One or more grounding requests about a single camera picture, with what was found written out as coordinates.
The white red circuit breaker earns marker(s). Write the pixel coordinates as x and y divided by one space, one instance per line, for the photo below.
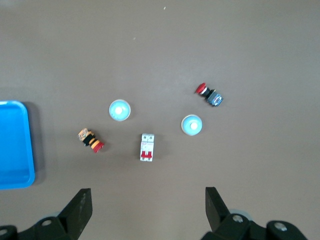
147 147

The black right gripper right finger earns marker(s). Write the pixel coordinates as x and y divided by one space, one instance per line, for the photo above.
217 211

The light blue call bell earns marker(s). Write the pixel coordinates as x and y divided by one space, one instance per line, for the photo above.
119 110
191 125

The blue plastic tray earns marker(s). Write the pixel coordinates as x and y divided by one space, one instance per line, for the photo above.
15 145

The orange yellow emergency stop switch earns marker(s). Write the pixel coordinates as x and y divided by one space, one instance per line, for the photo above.
90 140

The red mushroom push button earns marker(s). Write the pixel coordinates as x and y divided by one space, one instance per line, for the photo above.
210 95

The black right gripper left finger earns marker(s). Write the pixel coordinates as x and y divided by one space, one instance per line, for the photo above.
77 212

